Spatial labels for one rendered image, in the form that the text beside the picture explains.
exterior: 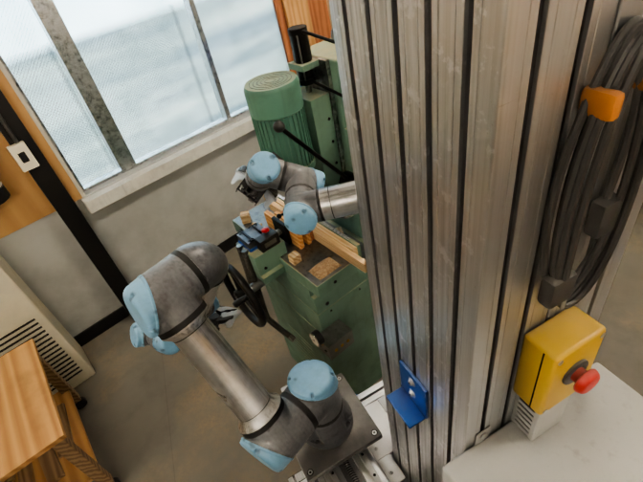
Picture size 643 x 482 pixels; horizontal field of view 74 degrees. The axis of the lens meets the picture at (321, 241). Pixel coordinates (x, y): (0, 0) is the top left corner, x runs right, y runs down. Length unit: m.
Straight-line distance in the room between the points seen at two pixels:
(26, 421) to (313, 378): 1.38
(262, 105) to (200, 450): 1.64
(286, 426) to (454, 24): 0.87
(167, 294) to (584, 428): 0.76
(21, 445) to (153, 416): 0.67
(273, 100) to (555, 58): 1.04
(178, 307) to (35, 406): 1.35
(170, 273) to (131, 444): 1.69
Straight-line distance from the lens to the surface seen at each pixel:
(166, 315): 0.91
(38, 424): 2.12
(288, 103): 1.35
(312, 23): 3.08
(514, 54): 0.34
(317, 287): 1.46
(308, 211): 0.93
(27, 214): 2.65
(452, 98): 0.38
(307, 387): 1.05
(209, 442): 2.33
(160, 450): 2.42
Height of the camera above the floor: 1.93
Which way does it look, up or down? 39 degrees down
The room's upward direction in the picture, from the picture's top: 13 degrees counter-clockwise
